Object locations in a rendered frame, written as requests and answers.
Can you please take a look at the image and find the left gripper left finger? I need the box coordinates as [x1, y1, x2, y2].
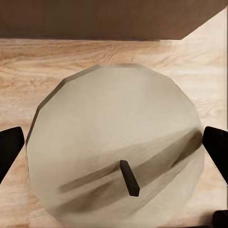
[0, 126, 25, 183]

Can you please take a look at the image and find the pillar candle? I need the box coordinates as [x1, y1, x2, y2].
[25, 63, 205, 228]

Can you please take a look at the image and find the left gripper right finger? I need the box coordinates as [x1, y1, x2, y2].
[202, 126, 228, 184]

